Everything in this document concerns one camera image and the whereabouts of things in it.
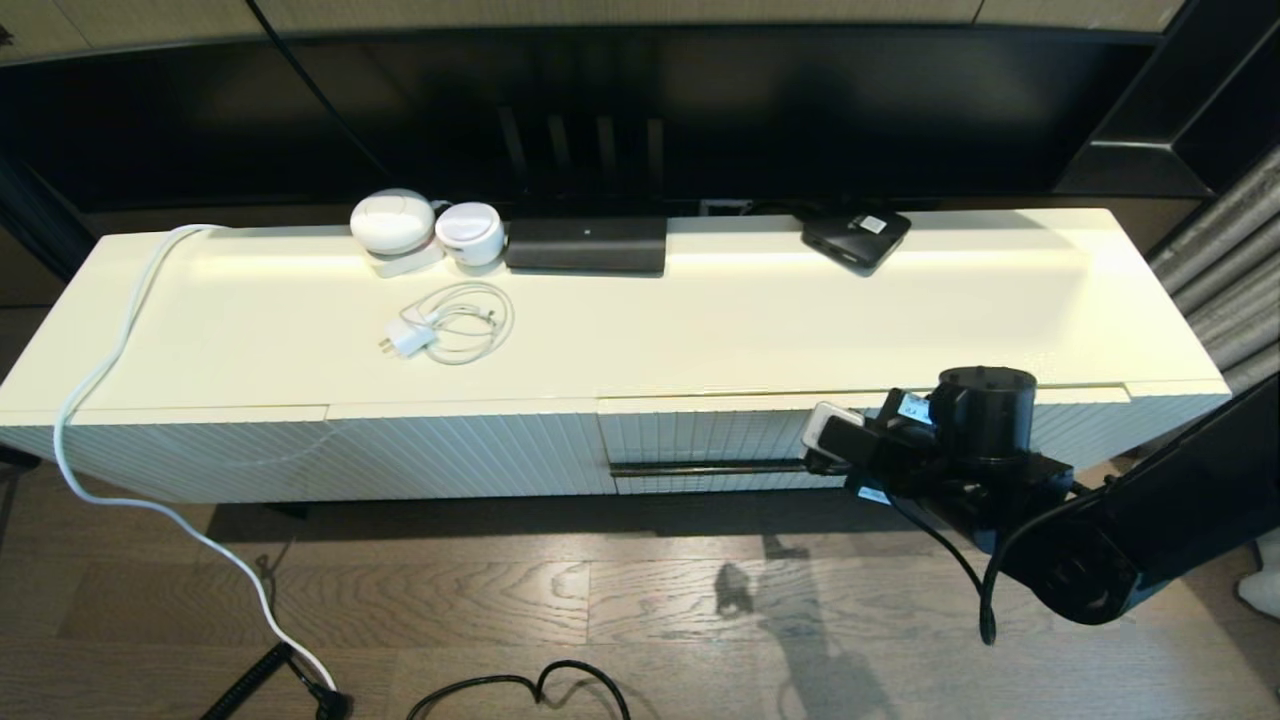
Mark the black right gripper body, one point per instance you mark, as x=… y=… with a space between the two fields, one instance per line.
x=905 y=455

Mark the black router with antennas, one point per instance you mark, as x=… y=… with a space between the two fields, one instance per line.
x=585 y=243

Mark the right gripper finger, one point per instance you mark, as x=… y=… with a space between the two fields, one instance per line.
x=832 y=471

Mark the cream TV cabinet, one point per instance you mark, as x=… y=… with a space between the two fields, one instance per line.
x=250 y=330

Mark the white fluted drawer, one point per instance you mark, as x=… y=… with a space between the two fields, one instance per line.
x=700 y=430

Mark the black set-top box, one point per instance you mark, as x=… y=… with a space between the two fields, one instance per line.
x=850 y=240

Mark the large white dome device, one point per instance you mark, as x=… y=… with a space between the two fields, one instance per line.
x=392 y=220

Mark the grey curtain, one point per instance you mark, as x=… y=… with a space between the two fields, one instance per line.
x=1230 y=280

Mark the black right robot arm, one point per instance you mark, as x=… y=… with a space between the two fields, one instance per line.
x=1150 y=530

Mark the black television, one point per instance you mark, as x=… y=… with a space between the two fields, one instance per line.
x=800 y=120

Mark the white fluted flat cabinet door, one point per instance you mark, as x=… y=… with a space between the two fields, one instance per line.
x=480 y=450

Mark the black wall shelf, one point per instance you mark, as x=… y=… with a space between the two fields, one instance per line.
x=1200 y=100

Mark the small white round device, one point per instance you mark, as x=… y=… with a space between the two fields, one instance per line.
x=470 y=233

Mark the white rounded floor object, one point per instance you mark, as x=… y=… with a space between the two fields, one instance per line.
x=1262 y=590

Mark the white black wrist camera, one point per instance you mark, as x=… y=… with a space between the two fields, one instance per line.
x=835 y=435

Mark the white fluted curved cabinet panel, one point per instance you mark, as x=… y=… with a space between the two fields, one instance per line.
x=180 y=460

